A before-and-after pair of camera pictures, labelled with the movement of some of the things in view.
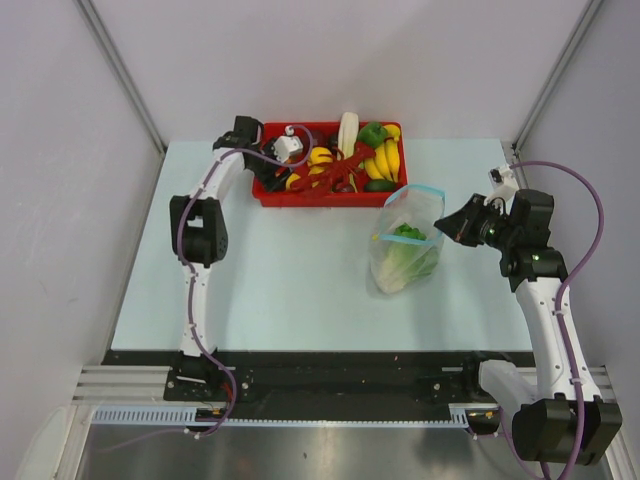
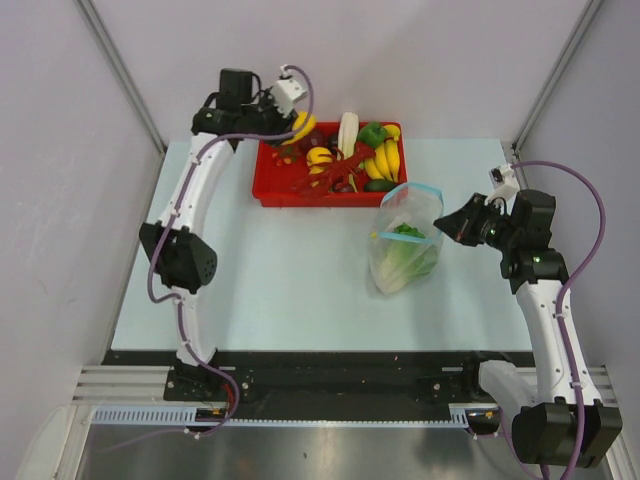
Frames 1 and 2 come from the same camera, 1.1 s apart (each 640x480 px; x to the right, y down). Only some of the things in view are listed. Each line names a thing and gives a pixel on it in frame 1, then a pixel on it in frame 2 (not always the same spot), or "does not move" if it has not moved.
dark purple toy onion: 320,138 does not move
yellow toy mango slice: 291,178 → 306,132
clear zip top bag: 406,245 does not move
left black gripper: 278,183 → 283,125
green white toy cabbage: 407,263 does not move
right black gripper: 460,225 does not move
